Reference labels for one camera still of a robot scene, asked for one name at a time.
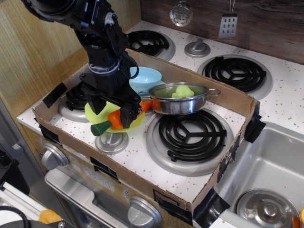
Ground hanging silver slotted spatula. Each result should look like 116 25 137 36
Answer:
218 0 238 39

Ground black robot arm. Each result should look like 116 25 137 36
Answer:
23 0 141 128

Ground right silver oven knob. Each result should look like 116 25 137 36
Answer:
127 196 162 228

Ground light blue plastic bowl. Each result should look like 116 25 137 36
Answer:
129 66 162 96

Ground stainless steel sink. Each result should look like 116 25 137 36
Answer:
193 121 304 228

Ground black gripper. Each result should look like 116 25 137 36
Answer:
79 65 142 128

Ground silver stovetop knob front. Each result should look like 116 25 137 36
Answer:
95 132 129 155

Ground black cable bottom left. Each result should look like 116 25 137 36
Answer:
0 205 31 228

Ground silver pot lid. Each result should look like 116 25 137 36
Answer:
234 189 302 228

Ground silver oven knob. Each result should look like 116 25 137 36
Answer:
41 143 69 171
127 196 162 228

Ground hanging silver skimmer ladle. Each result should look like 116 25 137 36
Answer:
170 0 193 27

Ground front left black burner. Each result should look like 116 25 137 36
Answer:
58 82 89 123

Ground light green plastic plate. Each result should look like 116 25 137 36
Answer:
85 101 152 133

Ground back left black burner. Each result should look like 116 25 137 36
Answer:
127 30 176 61

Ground front right black burner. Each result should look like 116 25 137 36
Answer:
146 109 234 177

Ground silver stovetop knob back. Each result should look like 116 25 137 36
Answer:
184 38 211 58

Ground orange toy carrot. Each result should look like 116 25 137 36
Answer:
90 101 152 137

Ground small stainless steel pot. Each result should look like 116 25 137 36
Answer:
139 82 221 115

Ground left silver oven knob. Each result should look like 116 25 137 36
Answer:
41 143 69 171

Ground light green toy vegetable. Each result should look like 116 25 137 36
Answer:
171 85 194 98

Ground silver oven door handle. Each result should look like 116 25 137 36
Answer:
45 169 130 228

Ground back right black burner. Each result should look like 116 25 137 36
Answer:
197 55 273 100

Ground black burner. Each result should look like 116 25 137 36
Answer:
146 109 234 177
127 30 176 61
58 82 89 123
197 55 273 100

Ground silver stovetop knob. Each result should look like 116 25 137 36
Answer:
95 132 129 155
184 38 211 58

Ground orange object bottom left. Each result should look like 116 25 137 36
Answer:
38 209 62 224

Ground brown cardboard fence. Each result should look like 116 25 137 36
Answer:
33 50 260 212

